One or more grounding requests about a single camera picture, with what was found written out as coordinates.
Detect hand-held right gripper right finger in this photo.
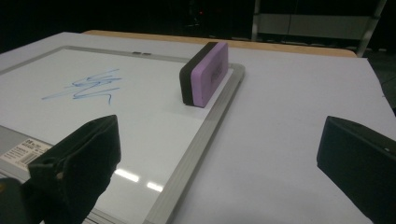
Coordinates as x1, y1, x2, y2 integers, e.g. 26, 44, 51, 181
317, 115, 396, 224

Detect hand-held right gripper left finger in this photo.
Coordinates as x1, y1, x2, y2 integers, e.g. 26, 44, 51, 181
27, 114, 121, 224

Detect purple and black whiteboard eraser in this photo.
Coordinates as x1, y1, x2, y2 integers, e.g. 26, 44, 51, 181
178, 41, 230, 109

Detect silver-framed whiteboard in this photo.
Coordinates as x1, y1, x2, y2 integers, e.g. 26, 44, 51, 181
0, 45, 247, 224

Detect wooden table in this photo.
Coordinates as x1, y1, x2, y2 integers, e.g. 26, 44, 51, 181
82, 29, 358, 59

